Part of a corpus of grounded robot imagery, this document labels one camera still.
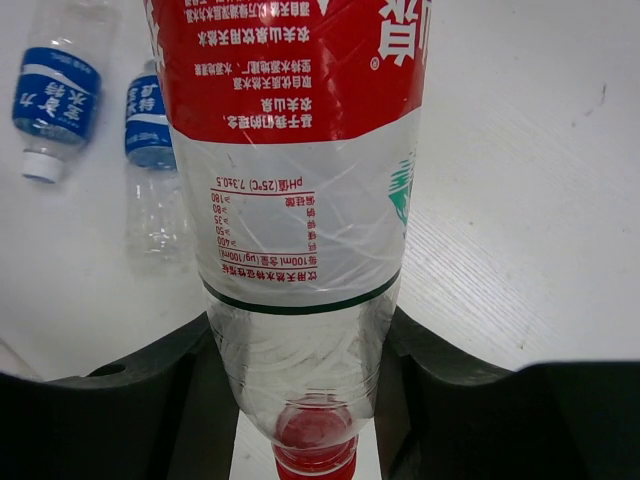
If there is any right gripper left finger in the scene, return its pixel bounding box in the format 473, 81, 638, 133
1, 314, 239, 479

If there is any red label water bottle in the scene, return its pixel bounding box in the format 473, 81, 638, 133
145, 0, 432, 479

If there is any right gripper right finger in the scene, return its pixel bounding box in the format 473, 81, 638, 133
374, 311, 639, 479

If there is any middle blue label bottle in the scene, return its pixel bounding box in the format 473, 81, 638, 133
124, 60, 192, 275

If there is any blue label bottle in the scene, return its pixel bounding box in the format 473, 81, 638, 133
124, 60, 192, 275
11, 1, 121, 184

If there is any left blue label bottle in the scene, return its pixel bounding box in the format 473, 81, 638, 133
11, 1, 121, 184

